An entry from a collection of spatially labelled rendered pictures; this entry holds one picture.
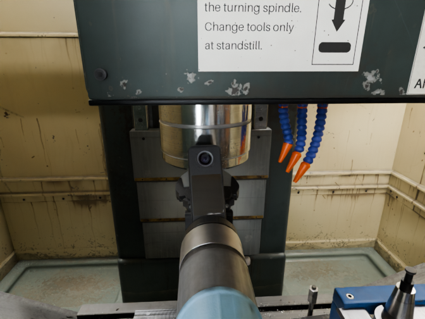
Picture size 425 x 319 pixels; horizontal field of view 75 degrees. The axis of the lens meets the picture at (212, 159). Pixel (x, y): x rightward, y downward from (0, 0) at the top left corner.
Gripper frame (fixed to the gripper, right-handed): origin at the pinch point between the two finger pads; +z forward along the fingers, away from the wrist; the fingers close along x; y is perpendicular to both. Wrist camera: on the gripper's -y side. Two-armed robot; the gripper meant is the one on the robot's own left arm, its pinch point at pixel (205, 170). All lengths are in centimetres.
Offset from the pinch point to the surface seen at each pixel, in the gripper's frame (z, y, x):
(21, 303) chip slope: 39, 71, -72
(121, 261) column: 44, 57, -33
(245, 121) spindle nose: -5.9, -10.6, 6.1
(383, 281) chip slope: 40, 69, 77
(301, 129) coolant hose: -4.3, -8.9, 16.0
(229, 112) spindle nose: -8.2, -12.4, 3.3
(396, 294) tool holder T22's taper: -17.0, 14.6, 29.3
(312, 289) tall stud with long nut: 10, 41, 30
